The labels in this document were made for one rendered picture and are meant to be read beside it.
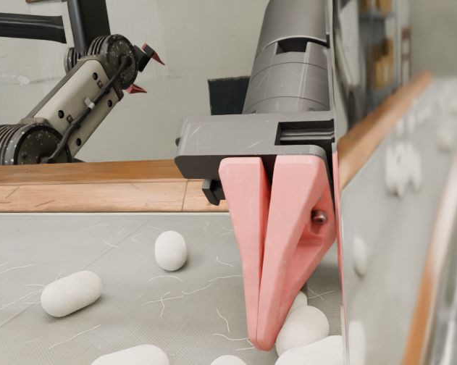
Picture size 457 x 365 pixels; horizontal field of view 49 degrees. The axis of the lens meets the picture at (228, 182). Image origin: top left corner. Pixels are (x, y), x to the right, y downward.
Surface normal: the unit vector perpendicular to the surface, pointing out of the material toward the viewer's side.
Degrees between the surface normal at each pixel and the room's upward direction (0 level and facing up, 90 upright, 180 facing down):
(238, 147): 41
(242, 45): 91
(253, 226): 62
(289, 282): 19
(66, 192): 45
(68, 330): 0
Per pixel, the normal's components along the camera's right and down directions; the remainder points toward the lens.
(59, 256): -0.11, -0.96
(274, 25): -0.69, -0.49
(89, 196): -0.28, -0.49
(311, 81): 0.20, -0.49
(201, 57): -0.27, 0.28
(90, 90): 0.90, 0.02
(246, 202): -0.32, -0.22
